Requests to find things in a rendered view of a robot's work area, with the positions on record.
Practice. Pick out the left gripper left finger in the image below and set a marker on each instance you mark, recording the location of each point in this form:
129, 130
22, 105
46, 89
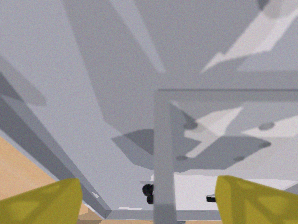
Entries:
55, 203

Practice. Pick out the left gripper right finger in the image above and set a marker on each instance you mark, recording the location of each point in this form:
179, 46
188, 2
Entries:
241, 201

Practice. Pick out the grey metal l-bracket with holes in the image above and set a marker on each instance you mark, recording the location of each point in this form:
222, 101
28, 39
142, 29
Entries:
218, 130

